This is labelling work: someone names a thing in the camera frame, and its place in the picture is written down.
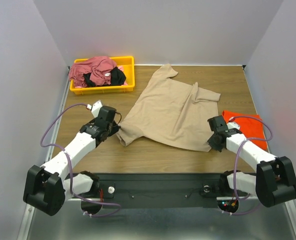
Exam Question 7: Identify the aluminium frame rail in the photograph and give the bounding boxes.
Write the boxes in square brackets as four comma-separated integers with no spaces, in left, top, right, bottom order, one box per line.
[16,66,109,240]

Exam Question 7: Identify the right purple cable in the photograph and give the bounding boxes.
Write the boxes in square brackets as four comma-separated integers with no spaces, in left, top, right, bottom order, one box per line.
[221,116,274,217]

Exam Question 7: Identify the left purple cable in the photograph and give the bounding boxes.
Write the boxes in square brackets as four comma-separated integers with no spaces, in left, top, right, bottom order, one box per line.
[39,103,122,218]

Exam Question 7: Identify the beige t shirt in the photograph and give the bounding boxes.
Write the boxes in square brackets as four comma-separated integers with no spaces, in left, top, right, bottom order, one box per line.
[117,64,221,152]

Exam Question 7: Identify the orange folded t shirt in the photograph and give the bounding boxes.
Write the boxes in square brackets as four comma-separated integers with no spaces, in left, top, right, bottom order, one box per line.
[222,110,265,139]

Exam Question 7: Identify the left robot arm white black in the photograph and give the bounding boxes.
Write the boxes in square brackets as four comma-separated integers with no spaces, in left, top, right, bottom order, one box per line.
[23,101,121,218]

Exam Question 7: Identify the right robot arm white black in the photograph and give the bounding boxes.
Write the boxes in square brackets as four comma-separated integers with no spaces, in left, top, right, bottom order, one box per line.
[207,115,296,208]

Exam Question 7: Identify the pink t shirt in bin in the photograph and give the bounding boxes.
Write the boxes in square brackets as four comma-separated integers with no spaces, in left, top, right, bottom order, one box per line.
[68,56,117,88]

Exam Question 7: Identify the purple cable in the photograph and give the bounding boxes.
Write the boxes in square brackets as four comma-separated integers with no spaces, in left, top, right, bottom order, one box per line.
[39,103,122,218]
[221,116,274,217]

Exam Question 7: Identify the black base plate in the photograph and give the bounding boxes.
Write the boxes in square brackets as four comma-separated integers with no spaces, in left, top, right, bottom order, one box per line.
[39,172,256,210]

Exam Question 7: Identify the black t shirt in bin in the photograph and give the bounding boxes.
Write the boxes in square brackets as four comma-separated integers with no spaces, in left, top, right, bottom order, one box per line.
[83,67,128,88]

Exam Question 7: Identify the yellow plastic bin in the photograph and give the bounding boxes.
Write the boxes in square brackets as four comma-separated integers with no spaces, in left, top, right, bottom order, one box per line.
[68,56,135,95]

